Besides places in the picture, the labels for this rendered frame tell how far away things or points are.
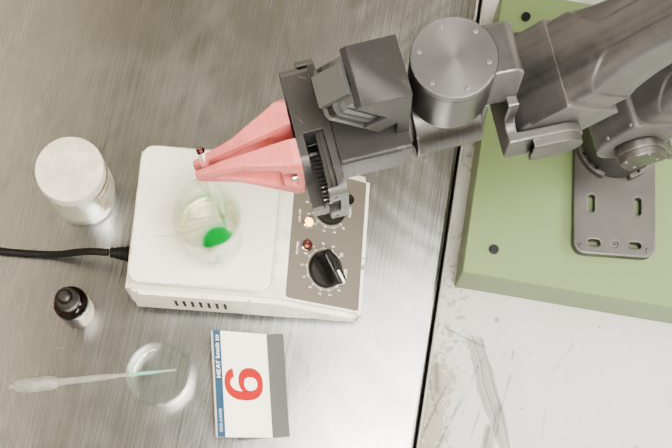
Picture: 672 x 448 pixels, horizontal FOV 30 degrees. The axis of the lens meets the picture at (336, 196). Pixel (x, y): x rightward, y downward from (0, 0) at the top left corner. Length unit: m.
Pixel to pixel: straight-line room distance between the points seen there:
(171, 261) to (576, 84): 0.38
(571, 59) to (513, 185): 0.26
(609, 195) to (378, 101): 0.36
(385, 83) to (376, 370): 0.38
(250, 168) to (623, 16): 0.27
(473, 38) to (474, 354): 0.39
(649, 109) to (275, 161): 0.29
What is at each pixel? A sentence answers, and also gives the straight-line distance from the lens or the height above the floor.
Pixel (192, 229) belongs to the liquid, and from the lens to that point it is 1.00.
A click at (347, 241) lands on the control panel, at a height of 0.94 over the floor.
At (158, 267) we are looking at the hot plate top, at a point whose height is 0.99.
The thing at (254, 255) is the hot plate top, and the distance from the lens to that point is 1.04.
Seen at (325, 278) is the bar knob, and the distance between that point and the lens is 1.07.
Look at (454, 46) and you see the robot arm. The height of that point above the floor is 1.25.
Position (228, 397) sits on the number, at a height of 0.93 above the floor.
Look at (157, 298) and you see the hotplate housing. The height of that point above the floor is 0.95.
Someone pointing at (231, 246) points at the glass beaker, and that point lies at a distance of 1.00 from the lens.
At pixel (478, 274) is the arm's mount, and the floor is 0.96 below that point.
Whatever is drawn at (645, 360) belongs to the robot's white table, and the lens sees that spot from 1.15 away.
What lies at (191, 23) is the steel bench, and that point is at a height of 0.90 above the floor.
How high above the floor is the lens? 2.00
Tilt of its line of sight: 73 degrees down
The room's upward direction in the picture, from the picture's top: 5 degrees clockwise
